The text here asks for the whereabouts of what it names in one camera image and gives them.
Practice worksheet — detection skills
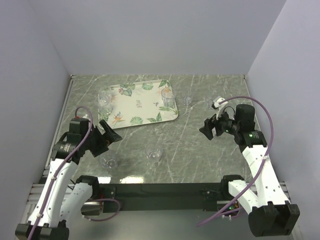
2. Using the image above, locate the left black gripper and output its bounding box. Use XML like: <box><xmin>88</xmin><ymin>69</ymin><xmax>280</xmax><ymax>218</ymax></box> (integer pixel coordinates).
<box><xmin>82</xmin><ymin>119</ymin><xmax>122</xmax><ymax>157</ymax></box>

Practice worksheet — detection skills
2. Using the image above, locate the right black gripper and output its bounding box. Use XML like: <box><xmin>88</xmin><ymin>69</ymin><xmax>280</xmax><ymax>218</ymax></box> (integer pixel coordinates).
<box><xmin>199</xmin><ymin>107</ymin><xmax>241</xmax><ymax>140</ymax></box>

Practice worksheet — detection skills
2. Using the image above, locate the clear glass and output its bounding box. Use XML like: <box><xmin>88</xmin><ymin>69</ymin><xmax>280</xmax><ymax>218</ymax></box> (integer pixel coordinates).
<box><xmin>98</xmin><ymin>104</ymin><xmax>113</xmax><ymax>122</ymax></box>
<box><xmin>161</xmin><ymin>87</ymin><xmax>176</xmax><ymax>107</ymax></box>
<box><xmin>204</xmin><ymin>95</ymin><xmax>214</xmax><ymax>110</ymax></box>
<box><xmin>181</xmin><ymin>90</ymin><xmax>193</xmax><ymax>106</ymax></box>
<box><xmin>98</xmin><ymin>88</ymin><xmax>113</xmax><ymax>107</ymax></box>
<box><xmin>145</xmin><ymin>143</ymin><xmax>163</xmax><ymax>163</ymax></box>
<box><xmin>98</xmin><ymin>150</ymin><xmax>119</xmax><ymax>170</ymax></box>

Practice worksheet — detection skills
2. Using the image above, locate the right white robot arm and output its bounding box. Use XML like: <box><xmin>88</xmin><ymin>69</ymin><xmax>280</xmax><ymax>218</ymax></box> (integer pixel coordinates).
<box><xmin>199</xmin><ymin>103</ymin><xmax>300</xmax><ymax>237</ymax></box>

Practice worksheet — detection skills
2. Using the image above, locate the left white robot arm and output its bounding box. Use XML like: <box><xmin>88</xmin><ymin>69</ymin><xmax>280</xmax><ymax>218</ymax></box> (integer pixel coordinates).
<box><xmin>15</xmin><ymin>117</ymin><xmax>122</xmax><ymax>240</ymax></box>

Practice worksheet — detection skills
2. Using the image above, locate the floral white serving tray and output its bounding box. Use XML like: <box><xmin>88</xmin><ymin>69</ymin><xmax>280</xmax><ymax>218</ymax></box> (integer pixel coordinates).
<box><xmin>105</xmin><ymin>79</ymin><xmax>179</xmax><ymax>129</ymax></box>

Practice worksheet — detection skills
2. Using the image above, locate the black base beam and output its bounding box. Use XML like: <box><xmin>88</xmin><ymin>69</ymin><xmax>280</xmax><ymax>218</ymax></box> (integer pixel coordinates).
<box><xmin>89</xmin><ymin>182</ymin><xmax>233</xmax><ymax>213</ymax></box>

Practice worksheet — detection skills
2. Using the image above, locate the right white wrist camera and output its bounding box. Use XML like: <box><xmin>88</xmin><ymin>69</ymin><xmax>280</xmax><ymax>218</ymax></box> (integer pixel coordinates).
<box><xmin>211</xmin><ymin>96</ymin><xmax>228</xmax><ymax>120</ymax></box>

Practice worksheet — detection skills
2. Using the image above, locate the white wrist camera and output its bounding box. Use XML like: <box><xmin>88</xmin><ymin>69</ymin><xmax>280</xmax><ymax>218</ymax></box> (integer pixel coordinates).
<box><xmin>75</xmin><ymin>114</ymin><xmax>90</xmax><ymax>120</ymax></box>
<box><xmin>211</xmin><ymin>96</ymin><xmax>228</xmax><ymax>120</ymax></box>

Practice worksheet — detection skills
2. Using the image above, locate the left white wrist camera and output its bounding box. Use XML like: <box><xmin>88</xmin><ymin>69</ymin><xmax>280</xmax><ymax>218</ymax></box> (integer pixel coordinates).
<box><xmin>75</xmin><ymin>114</ymin><xmax>90</xmax><ymax>120</ymax></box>

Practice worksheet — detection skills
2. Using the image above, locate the aluminium frame rail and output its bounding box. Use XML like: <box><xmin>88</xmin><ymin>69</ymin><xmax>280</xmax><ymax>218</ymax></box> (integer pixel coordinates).
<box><xmin>24</xmin><ymin>181</ymin><xmax>292</xmax><ymax>207</ymax></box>

